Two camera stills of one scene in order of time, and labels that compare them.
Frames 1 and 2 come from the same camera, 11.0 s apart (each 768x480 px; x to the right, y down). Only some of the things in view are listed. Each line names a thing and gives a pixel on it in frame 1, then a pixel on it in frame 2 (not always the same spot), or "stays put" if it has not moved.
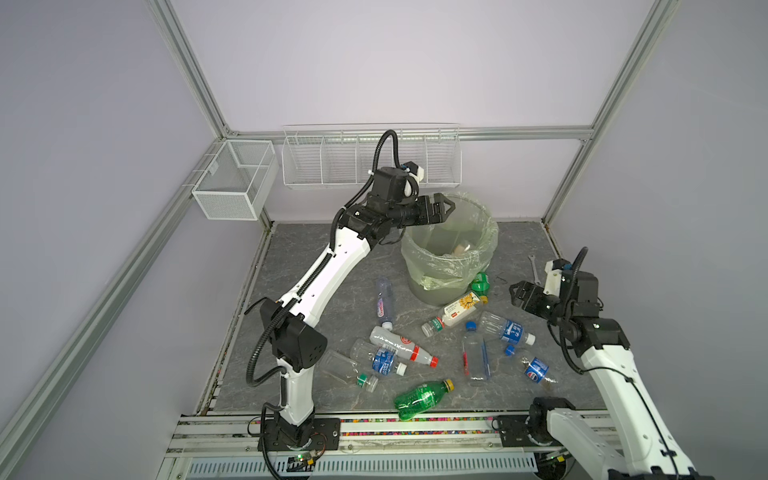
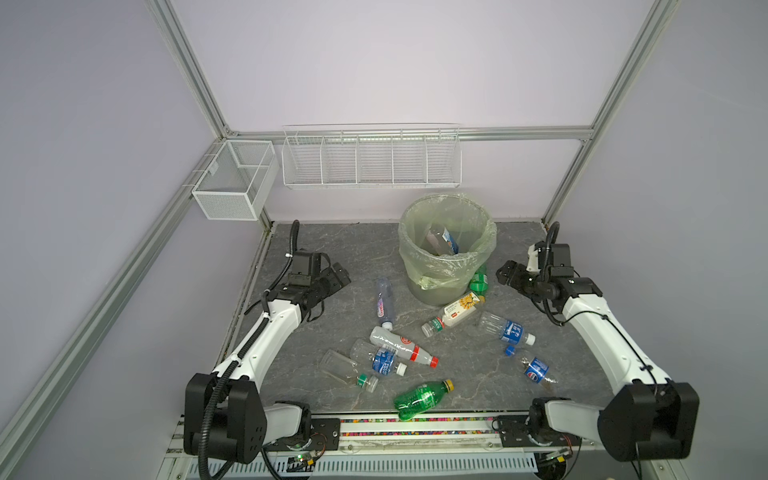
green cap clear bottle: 340,367 stays put
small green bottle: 481,284 stays put
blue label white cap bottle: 378,358 stays put
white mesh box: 237,183 stays put
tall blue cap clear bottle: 475,354 to 440,242
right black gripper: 535,296 to 509,267
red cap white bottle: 404,347 stays put
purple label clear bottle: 385,302 stays put
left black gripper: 439,216 to 334,284
